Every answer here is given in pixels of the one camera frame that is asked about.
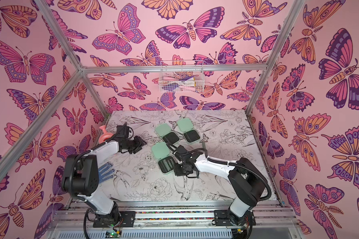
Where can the green circuit board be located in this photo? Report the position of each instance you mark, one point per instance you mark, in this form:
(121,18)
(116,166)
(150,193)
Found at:
(113,234)

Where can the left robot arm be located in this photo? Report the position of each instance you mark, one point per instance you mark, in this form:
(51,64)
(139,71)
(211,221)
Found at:
(81,174)

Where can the green nail clipper case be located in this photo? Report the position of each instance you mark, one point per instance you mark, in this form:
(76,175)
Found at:
(163,157)

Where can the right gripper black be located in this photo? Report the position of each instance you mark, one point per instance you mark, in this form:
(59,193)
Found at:
(177,167)

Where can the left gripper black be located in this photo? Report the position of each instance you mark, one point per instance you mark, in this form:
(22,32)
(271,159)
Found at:
(139,141)

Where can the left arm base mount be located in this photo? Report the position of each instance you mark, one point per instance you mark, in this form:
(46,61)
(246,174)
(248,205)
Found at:
(123,219)

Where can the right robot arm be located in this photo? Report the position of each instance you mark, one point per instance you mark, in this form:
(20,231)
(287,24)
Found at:
(248,183)

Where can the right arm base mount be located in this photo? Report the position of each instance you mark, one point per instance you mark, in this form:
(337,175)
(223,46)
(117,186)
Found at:
(227,218)

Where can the white wire wall basket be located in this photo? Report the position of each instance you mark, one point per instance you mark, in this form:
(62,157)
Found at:
(182,76)

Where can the pink watering can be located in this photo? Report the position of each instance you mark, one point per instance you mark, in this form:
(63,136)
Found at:
(104,133)

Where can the blue dotted work glove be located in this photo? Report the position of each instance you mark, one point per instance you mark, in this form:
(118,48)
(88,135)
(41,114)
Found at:
(106,172)

